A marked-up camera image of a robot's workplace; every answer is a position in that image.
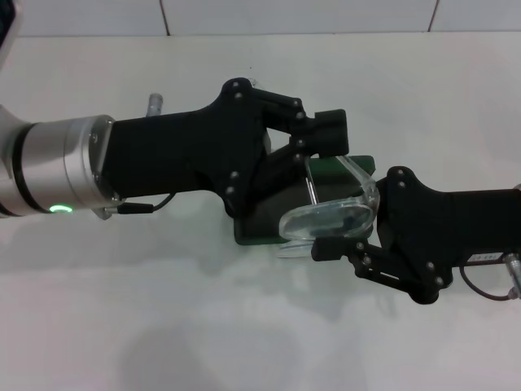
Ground dark right wrist cable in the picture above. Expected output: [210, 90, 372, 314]
[463, 264, 521, 302]

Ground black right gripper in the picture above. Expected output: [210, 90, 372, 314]
[311, 165, 521, 305]

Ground clear white glasses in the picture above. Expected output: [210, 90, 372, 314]
[276, 156, 382, 260]

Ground green glasses case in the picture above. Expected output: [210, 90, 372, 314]
[234, 153, 378, 248]

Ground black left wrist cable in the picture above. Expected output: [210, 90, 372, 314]
[103, 191, 178, 217]

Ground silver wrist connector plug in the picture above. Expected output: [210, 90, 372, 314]
[502, 252, 521, 298]
[145, 92, 164, 117]

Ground silver right wrist connector plug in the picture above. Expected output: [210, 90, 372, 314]
[502, 252, 521, 298]

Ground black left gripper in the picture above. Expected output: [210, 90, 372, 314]
[99, 77, 321, 217]

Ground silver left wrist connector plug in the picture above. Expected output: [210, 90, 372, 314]
[145, 92, 164, 117]

